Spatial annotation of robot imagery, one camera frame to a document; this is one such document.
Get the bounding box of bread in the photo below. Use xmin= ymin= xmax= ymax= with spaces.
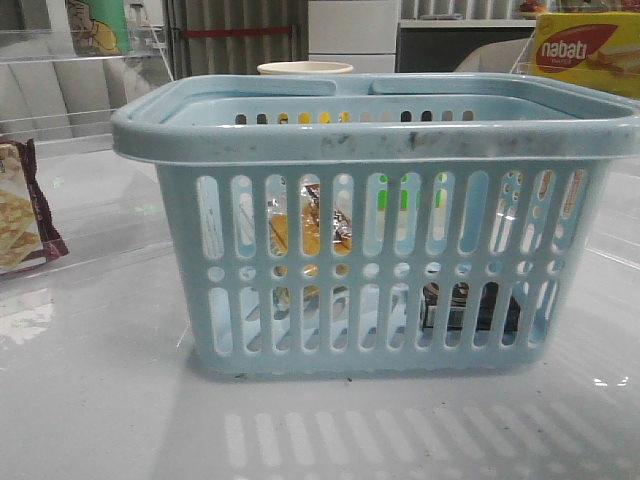
xmin=267 ymin=182 xmax=352 ymax=319

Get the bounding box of dark tissue pack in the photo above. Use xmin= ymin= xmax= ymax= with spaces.
xmin=419 ymin=282 xmax=522 ymax=332

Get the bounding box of light blue plastic basket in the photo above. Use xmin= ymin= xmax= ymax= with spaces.
xmin=112 ymin=73 xmax=639 ymax=375

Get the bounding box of cream paper cup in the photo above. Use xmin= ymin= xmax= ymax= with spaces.
xmin=257 ymin=60 xmax=354 ymax=75

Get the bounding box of white cabinet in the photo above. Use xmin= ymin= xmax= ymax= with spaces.
xmin=308 ymin=1 xmax=400 ymax=73

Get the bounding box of brown cracker packet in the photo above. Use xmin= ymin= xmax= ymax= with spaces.
xmin=1 ymin=139 xmax=69 ymax=276

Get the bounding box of clear acrylic shelf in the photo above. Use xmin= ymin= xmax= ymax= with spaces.
xmin=1 ymin=30 xmax=171 ymax=156

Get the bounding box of green cartoon snack bag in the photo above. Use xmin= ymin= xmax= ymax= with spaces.
xmin=65 ymin=0 xmax=130 ymax=56

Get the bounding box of yellow nabati wafer box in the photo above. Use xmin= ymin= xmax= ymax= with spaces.
xmin=528 ymin=11 xmax=639 ymax=99

